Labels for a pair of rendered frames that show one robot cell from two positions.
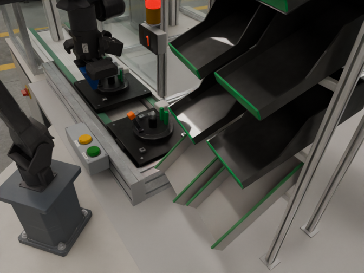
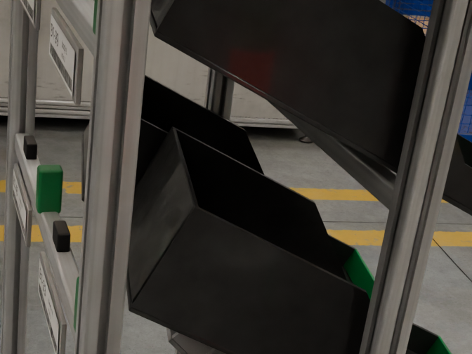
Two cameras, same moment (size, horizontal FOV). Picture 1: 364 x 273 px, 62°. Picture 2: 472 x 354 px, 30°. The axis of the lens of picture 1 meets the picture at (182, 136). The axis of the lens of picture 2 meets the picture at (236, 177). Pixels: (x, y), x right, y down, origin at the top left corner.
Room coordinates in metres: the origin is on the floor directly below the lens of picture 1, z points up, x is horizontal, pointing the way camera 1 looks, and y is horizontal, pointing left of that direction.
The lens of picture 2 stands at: (1.13, -0.04, 1.57)
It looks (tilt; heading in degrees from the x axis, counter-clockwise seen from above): 22 degrees down; 194
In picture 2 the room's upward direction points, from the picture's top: 8 degrees clockwise
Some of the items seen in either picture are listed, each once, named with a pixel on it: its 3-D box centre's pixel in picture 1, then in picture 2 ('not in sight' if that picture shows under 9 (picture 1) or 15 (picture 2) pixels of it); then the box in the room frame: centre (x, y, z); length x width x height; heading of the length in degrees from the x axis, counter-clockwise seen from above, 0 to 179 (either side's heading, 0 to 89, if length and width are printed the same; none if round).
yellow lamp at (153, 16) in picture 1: (153, 14); not in sight; (1.04, 0.12, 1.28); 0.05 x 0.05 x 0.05
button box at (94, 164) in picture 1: (86, 147); not in sight; (0.75, 0.32, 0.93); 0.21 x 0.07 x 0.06; 37
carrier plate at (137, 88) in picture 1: (112, 88); not in sight; (1.09, 0.30, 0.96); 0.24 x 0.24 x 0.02; 37
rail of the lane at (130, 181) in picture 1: (84, 116); not in sight; (0.94, 0.38, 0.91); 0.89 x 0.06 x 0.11; 37
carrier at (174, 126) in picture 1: (153, 120); not in sight; (0.81, 0.10, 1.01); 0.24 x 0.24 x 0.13; 37
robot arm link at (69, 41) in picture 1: (86, 45); not in sight; (0.66, 0.23, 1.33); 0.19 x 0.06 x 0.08; 37
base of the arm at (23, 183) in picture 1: (36, 171); not in sight; (0.49, 0.34, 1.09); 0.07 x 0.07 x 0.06; 75
